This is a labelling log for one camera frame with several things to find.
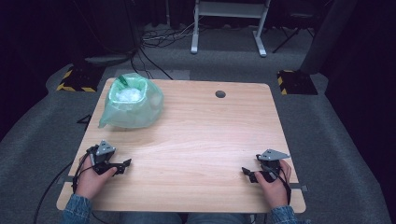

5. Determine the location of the white metal stand frame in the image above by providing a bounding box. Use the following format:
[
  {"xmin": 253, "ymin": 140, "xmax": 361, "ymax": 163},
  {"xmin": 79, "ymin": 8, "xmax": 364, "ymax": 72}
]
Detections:
[{"xmin": 190, "ymin": 0, "xmax": 271, "ymax": 58}]

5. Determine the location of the green plastic trash bag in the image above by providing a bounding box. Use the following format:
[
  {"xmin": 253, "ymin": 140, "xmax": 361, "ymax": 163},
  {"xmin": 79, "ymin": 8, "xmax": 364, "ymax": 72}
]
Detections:
[{"xmin": 98, "ymin": 72, "xmax": 165, "ymax": 130}]

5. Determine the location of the black yellow striped base plate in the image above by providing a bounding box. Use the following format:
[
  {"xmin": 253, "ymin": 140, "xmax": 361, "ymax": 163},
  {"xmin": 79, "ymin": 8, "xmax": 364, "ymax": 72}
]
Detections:
[
  {"xmin": 56, "ymin": 63, "xmax": 106, "ymax": 93},
  {"xmin": 276, "ymin": 69, "xmax": 319, "ymax": 96}
]

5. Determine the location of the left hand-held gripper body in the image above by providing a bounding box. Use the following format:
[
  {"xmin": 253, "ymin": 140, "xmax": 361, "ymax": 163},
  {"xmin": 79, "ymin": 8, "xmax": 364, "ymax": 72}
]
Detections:
[{"xmin": 87, "ymin": 139, "xmax": 119, "ymax": 175}]

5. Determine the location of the right hand-held gripper black cable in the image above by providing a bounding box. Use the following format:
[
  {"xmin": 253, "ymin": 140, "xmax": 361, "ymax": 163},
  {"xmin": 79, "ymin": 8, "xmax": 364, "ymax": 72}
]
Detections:
[{"xmin": 258, "ymin": 155, "xmax": 293, "ymax": 206}]

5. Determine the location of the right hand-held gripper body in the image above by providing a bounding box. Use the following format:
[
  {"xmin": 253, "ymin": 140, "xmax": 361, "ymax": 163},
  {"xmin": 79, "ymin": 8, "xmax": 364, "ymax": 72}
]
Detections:
[{"xmin": 255, "ymin": 148, "xmax": 291, "ymax": 183}]

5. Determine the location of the grey flat stand base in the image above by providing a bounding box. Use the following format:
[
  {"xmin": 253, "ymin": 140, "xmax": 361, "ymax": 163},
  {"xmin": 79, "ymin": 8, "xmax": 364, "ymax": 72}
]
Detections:
[{"xmin": 83, "ymin": 53, "xmax": 138, "ymax": 68}]

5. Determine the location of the black tripod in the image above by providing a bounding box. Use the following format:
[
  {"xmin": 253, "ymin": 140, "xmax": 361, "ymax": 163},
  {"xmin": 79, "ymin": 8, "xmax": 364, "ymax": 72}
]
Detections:
[{"xmin": 272, "ymin": 26, "xmax": 316, "ymax": 54}]

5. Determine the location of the person's left hand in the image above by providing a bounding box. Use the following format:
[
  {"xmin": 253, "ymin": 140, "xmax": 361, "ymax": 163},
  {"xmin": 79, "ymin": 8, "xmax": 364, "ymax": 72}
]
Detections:
[{"xmin": 75, "ymin": 155, "xmax": 119, "ymax": 201}]

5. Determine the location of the hand-held gripper black cable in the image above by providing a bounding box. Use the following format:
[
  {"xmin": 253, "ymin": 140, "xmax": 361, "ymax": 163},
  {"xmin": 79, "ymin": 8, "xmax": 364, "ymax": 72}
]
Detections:
[
  {"xmin": 33, "ymin": 148, "xmax": 95, "ymax": 224},
  {"xmin": 258, "ymin": 155, "xmax": 293, "ymax": 206}
]

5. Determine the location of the bundle of floor cables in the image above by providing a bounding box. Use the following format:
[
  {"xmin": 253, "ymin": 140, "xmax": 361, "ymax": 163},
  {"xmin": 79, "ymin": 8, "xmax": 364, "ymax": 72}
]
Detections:
[{"xmin": 129, "ymin": 21, "xmax": 207, "ymax": 80}]

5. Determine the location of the left hand-held gripper black cable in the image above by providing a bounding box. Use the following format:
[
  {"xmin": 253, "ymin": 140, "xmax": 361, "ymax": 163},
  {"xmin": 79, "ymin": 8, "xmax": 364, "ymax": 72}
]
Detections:
[{"xmin": 33, "ymin": 148, "xmax": 95, "ymax": 224}]

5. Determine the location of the black bracket under table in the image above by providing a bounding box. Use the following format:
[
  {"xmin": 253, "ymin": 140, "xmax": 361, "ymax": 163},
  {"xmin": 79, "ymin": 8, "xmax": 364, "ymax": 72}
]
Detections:
[{"xmin": 77, "ymin": 114, "xmax": 93, "ymax": 132}]

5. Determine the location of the person's right hand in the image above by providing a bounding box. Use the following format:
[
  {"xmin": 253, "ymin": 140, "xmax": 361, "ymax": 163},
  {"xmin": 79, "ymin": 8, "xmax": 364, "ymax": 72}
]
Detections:
[{"xmin": 254, "ymin": 159, "xmax": 293, "ymax": 209}]

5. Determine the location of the grey slanted pole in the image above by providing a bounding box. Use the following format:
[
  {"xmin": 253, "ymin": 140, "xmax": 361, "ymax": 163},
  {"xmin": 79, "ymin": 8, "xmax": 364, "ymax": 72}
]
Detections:
[{"xmin": 299, "ymin": 0, "xmax": 359, "ymax": 75}]

